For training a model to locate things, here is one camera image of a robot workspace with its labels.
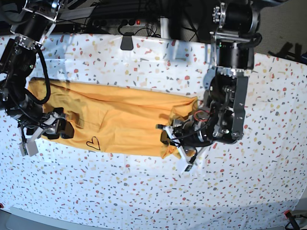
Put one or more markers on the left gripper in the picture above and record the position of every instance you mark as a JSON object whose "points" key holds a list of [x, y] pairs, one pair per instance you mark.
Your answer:
{"points": [[182, 138]]}

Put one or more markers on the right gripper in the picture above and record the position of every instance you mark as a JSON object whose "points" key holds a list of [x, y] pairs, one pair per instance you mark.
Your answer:
{"points": [[53, 125]]}

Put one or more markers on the yellow T-shirt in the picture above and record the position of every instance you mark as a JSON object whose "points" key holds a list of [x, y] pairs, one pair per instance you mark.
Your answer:
{"points": [[118, 120]]}

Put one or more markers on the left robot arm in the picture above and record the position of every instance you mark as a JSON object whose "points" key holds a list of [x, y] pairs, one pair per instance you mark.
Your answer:
{"points": [[221, 117]]}

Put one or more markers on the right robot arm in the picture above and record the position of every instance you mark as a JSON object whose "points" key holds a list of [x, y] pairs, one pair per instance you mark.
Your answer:
{"points": [[38, 19]]}

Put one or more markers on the black table clamp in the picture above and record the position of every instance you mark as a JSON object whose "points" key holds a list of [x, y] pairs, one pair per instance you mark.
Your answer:
{"points": [[127, 43]]}

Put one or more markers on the red clamp at table edge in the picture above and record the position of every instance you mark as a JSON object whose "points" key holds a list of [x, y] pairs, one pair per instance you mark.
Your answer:
{"points": [[292, 224]]}

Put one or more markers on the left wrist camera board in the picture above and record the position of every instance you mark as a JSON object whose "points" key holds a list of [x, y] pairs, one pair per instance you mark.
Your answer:
{"points": [[188, 167]]}

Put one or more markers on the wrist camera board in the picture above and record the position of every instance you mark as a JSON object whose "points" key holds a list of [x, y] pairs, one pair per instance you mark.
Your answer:
{"points": [[188, 167], [28, 149]]}

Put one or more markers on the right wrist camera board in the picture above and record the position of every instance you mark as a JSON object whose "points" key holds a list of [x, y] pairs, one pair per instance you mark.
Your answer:
{"points": [[28, 149]]}

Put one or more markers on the power strip with red switch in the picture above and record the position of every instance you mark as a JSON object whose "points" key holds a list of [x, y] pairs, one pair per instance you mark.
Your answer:
{"points": [[104, 23]]}

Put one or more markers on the white metal post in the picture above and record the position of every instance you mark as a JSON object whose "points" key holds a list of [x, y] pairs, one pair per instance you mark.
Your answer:
{"points": [[164, 28]]}

